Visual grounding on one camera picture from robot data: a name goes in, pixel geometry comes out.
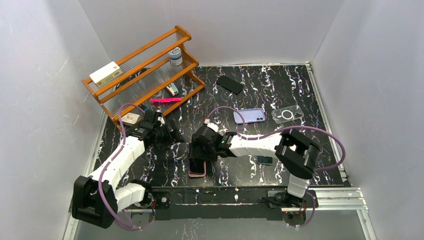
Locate white blue round jar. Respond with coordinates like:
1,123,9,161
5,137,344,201
168,47,183,66

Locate orange wooden shelf rack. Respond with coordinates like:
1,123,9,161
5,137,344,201
82,25,206,127

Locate black phone case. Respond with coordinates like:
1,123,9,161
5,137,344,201
216,75,244,94

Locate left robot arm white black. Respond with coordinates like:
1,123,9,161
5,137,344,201
71,109,185,229

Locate lilac phone case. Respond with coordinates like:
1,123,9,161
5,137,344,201
233,108,266,125

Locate dark teal phone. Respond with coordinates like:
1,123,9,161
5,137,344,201
256,156,273,166

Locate white cardboard box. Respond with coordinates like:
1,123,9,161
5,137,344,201
89,61,123,88

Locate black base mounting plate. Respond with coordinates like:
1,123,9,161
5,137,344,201
145,186,320,222

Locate purple phone black screen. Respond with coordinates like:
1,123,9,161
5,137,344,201
189,158,206,175

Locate pink phone case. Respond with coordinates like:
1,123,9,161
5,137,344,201
188,160,207,179

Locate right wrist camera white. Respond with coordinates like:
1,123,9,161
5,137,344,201
203,118,219,132

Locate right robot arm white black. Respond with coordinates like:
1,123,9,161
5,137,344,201
188,123,321,199

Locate white teal stapler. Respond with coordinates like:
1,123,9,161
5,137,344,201
165,83,179,97

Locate beige staples box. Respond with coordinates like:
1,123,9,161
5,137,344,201
121,112,141,126

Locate clear magsafe phone case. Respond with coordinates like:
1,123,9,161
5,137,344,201
271,105,304,124

